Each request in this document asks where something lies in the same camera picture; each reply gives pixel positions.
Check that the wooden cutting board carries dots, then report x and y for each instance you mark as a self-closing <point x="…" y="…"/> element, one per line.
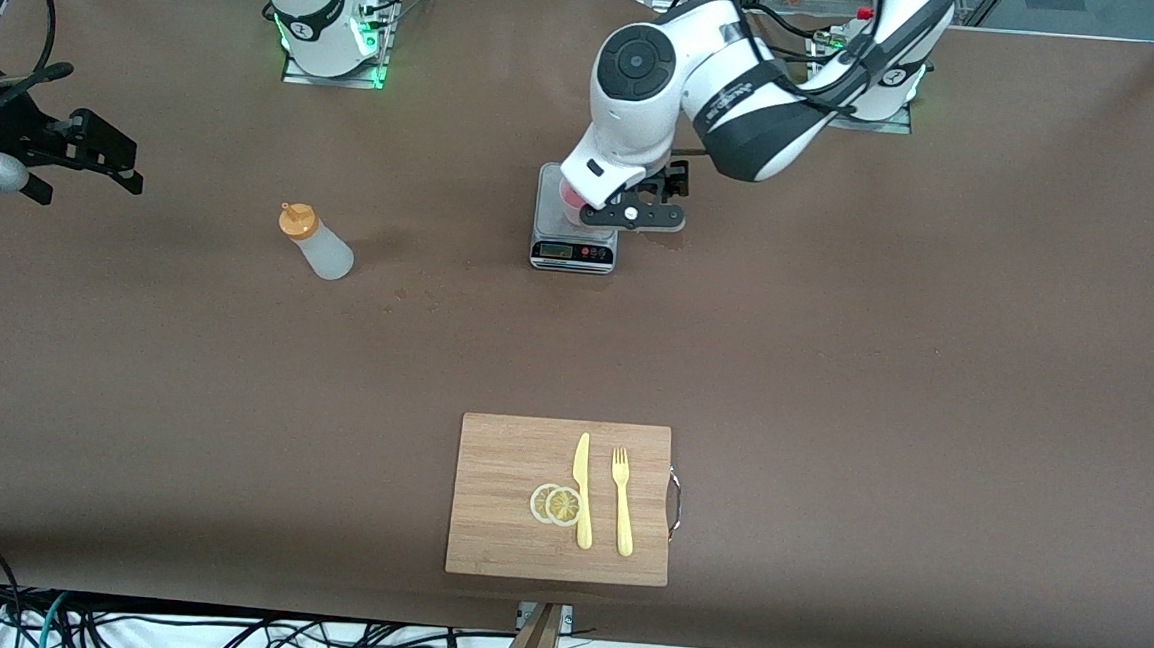
<point x="496" y="499"/>

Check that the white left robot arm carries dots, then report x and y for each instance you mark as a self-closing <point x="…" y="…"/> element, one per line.
<point x="639" y="127"/>

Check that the brown table cover sheet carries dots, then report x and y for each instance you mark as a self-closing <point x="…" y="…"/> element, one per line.
<point x="831" y="430"/>

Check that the clear squeeze bottle orange cap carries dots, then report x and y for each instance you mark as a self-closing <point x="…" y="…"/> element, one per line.
<point x="326" y="254"/>

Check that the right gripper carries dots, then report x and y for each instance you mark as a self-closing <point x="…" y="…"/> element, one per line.
<point x="35" y="139"/>

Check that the silver digital kitchen scale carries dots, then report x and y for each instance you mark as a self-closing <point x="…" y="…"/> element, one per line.
<point x="573" y="254"/>

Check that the yellow plastic knife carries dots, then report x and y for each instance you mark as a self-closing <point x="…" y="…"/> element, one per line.
<point x="583" y="505"/>

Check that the lemon slice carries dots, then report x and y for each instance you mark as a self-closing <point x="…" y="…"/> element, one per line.
<point x="566" y="507"/>
<point x="537" y="502"/>

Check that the metal bracket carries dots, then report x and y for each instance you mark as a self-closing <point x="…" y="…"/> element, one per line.
<point x="523" y="613"/>

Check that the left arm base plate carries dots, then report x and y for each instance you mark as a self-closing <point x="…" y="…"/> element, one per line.
<point x="865" y="124"/>

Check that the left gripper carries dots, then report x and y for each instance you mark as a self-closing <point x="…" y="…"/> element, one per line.
<point x="668" y="181"/>

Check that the brown liquid puddle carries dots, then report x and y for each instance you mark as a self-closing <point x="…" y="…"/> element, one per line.
<point x="664" y="239"/>

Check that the pink cup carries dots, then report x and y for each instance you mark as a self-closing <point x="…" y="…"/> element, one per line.
<point x="569" y="203"/>

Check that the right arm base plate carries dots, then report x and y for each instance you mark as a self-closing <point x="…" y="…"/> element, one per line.
<point x="331" y="81"/>

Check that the yellow plastic fork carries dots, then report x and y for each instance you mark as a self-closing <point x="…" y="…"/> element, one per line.
<point x="624" y="512"/>

